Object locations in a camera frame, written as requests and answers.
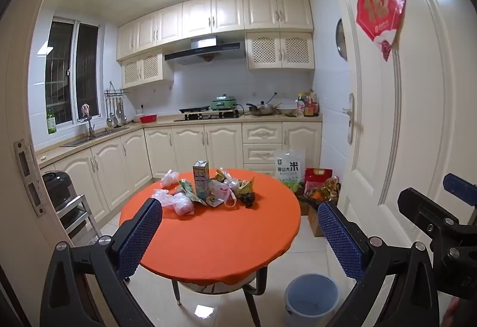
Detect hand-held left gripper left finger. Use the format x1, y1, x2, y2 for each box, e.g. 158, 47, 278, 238
39, 197, 163, 327

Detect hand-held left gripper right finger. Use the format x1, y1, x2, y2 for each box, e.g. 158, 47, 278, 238
317, 200, 448, 327

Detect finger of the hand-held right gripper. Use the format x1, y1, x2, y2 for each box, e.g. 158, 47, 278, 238
443, 173, 477, 207
397, 187, 477, 298

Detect green white snack wrapper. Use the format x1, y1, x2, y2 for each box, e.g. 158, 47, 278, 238
178, 178, 207, 205

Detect pale blue plastic bucket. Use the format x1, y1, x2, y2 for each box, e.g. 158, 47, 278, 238
284, 273, 340, 327

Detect cardboard box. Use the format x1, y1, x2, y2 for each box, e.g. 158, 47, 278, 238
307, 206, 329, 237
296, 195, 317, 216

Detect clear crumpled plastic bag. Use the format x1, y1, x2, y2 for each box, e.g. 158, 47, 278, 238
151, 188, 176, 209

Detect pink white plastic bag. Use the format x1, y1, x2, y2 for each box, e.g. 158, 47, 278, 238
173, 193, 195, 216

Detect small white plastic bag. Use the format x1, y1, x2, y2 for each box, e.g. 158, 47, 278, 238
160, 169, 179, 189

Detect metal step stool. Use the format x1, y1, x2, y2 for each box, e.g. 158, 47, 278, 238
56, 195, 102, 244

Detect red packaged food bag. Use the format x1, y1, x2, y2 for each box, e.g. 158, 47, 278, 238
303, 168, 333, 197

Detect white panel door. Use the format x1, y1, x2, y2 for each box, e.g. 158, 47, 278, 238
322, 0, 477, 275

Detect milk carton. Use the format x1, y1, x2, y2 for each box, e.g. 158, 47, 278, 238
193, 160, 210, 201

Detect orange tablecloth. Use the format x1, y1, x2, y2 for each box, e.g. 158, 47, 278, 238
119, 169, 302, 285

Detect round table black legs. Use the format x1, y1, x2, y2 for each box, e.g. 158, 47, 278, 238
169, 267, 270, 327

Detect white plastic bag red print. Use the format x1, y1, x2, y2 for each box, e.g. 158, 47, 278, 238
207, 178, 238, 207

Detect white green rice bag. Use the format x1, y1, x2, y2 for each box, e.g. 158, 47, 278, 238
275, 149, 306, 193

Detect cream lower kitchen cabinets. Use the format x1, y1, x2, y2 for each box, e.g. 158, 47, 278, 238
39, 120, 323, 234

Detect black round appliance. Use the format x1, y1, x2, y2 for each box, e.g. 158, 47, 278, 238
41, 171, 74, 212

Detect steel kitchen sink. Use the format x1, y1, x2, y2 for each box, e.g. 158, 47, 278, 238
61, 126, 129, 148

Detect gold snack wrapper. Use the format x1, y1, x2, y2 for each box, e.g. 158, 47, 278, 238
238, 178, 258, 197

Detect hanging kitchen utensils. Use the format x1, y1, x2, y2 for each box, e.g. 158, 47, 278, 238
104, 81, 130, 127

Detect black gas stove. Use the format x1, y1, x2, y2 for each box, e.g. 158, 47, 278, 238
174, 109, 242, 122

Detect black griddle pan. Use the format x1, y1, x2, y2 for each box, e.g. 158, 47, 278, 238
179, 104, 211, 114

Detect cluster of condiment bottles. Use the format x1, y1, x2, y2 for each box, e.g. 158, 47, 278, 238
296, 90, 320, 117

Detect wok with lid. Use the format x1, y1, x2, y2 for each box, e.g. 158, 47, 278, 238
246, 101, 282, 117

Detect green electric pot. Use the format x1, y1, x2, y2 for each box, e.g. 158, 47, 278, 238
210, 95, 239, 111

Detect kitchen window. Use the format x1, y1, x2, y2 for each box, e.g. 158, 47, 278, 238
45, 16, 101, 124

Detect round metal lid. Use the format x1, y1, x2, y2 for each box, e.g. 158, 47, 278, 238
335, 18, 348, 61

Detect range hood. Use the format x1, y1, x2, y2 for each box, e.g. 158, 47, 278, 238
165, 35, 247, 65

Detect red paper door decoration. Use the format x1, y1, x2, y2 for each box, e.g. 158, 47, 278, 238
356, 0, 411, 62

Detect metal door handle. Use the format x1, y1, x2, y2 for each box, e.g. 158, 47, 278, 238
343, 92, 364, 145

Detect white door frame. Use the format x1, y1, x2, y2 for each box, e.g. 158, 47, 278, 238
0, 0, 98, 249

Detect cream upper wall cabinets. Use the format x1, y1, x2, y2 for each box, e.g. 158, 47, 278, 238
116, 0, 314, 61

